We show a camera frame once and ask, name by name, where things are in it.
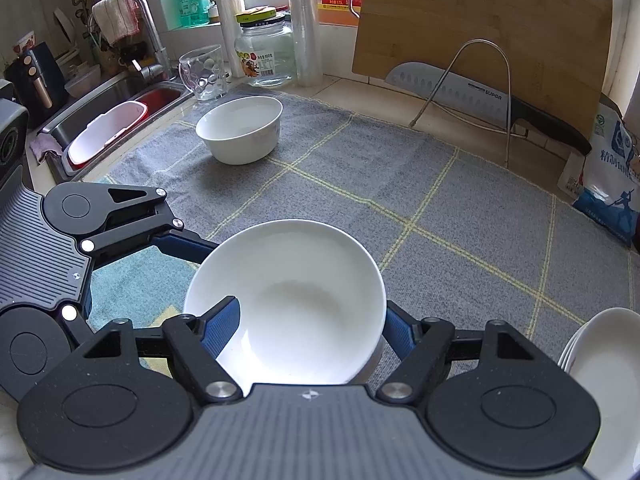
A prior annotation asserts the pink flower white bowl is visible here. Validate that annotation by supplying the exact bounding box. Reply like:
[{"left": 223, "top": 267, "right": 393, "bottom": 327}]
[{"left": 183, "top": 219, "right": 386, "bottom": 391}]

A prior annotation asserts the large round fruit plate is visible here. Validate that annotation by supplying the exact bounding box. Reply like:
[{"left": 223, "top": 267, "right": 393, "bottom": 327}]
[{"left": 566, "top": 308, "right": 639, "bottom": 479}]

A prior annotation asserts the steel kitchen knife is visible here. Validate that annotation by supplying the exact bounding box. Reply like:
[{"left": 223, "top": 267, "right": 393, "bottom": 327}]
[{"left": 385, "top": 62, "right": 591, "bottom": 156}]

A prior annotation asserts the grey teal towel mat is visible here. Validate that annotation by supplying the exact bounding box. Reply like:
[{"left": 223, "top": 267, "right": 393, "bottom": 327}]
[{"left": 94, "top": 94, "right": 639, "bottom": 358}]

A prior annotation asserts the red white sink basin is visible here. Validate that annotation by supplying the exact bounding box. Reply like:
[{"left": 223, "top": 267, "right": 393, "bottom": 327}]
[{"left": 67, "top": 101, "right": 149, "bottom": 168}]

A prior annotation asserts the steel faucet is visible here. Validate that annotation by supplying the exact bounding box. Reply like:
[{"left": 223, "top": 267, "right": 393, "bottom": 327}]
[{"left": 130, "top": 0, "right": 171, "bottom": 80}]

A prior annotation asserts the glass mug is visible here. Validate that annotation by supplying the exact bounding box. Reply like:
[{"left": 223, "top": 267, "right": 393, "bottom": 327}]
[{"left": 178, "top": 44, "right": 228, "bottom": 102}]

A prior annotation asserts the large glass jar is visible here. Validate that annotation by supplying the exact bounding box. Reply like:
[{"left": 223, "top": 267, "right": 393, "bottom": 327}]
[{"left": 234, "top": 6, "right": 296, "bottom": 88}]

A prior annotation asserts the pink dish cloth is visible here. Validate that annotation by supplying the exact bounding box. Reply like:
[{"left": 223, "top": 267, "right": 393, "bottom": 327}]
[{"left": 92, "top": 0, "right": 140, "bottom": 46}]

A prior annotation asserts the blue white salt bag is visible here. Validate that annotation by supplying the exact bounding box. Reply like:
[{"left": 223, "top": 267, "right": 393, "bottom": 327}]
[{"left": 558, "top": 96, "right": 639, "bottom": 248}]

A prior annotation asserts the plastic wrap roll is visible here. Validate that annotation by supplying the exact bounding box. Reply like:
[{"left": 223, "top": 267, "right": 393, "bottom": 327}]
[{"left": 215, "top": 0, "right": 245, "bottom": 79}]

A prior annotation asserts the tall clear plastic roll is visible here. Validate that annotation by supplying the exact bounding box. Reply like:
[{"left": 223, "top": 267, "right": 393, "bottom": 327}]
[{"left": 288, "top": 0, "right": 323, "bottom": 87}]

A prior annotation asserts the bamboo cutting board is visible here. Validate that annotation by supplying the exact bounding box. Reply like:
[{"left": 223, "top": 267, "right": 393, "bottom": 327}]
[{"left": 352, "top": 0, "right": 613, "bottom": 136}]

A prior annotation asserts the wire board rack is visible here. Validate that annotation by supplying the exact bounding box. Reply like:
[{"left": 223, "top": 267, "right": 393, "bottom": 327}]
[{"left": 387, "top": 38, "right": 513, "bottom": 168}]

